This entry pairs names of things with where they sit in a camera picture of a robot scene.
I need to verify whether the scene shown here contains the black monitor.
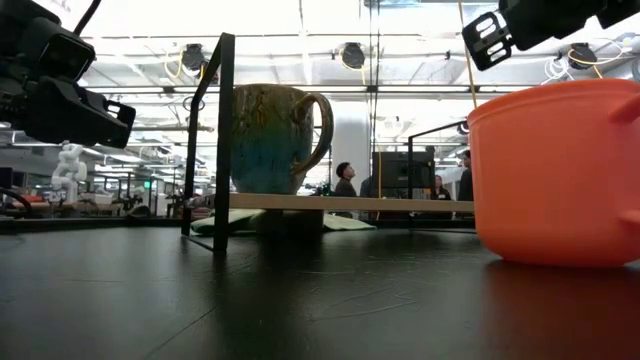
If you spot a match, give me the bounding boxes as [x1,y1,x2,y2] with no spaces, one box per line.
[371,151,436,190]

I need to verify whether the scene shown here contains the black ceiling cable reel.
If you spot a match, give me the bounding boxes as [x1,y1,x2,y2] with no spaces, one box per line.
[341,42,367,71]
[569,43,599,71]
[180,43,208,74]

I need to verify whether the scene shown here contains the brown glazed ceramic mug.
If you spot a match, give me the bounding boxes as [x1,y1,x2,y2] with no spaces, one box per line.
[230,83,335,196]

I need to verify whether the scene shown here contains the white robot figure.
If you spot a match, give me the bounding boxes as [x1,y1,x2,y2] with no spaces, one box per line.
[51,143,89,204]

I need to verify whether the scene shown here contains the person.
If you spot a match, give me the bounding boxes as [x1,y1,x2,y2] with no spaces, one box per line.
[333,161,359,198]
[457,149,475,202]
[432,174,452,201]

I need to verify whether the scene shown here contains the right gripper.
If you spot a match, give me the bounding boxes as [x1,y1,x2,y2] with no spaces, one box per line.
[461,0,609,72]

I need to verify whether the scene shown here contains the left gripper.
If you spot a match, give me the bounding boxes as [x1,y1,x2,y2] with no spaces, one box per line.
[0,74,137,150]

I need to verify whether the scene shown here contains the orange plastic cup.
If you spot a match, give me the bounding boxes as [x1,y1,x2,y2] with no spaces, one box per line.
[467,78,640,269]

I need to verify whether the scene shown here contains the yellow cable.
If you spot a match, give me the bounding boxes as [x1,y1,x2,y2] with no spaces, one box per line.
[457,0,480,110]

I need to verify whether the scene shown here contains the wooden cutting board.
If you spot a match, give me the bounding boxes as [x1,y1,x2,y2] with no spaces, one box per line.
[180,32,476,254]

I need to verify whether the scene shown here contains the green cloth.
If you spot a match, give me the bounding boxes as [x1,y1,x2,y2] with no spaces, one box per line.
[190,208,377,236]

